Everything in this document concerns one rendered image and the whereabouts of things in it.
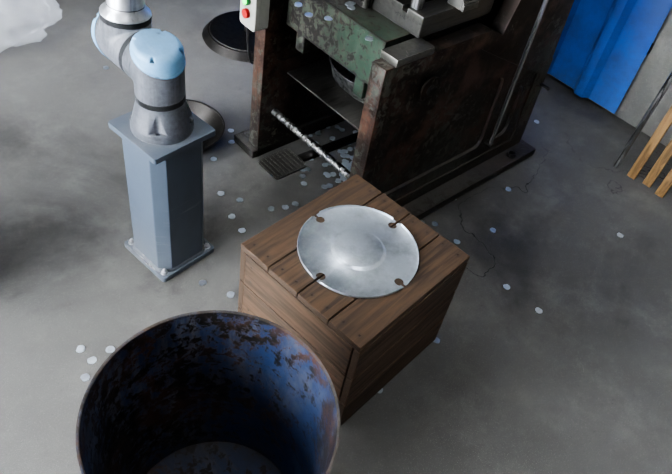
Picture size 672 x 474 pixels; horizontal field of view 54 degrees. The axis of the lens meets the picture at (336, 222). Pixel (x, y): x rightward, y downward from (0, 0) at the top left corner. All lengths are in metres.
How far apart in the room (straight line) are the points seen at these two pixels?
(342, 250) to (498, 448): 0.63
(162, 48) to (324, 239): 0.56
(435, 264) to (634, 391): 0.73
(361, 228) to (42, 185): 1.07
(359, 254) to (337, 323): 0.20
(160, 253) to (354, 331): 0.68
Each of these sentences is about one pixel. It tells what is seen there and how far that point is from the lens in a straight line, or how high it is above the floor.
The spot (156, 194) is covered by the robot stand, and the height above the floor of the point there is 0.31.
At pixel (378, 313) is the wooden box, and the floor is 0.35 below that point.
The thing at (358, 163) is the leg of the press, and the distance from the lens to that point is 1.85.
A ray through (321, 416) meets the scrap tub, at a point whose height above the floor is 0.37.
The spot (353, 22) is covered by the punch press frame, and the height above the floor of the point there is 0.64.
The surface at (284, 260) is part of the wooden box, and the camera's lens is 1.50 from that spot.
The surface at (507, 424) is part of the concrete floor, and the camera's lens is 1.81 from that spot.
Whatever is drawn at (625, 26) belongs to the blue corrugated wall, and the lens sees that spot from 2.91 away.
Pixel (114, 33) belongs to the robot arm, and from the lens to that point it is 1.63.
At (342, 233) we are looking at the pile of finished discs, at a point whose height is 0.36.
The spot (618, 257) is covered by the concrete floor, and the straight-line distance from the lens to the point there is 2.36.
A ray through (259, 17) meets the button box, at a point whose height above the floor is 0.54.
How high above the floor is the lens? 1.48
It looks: 45 degrees down
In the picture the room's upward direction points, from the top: 11 degrees clockwise
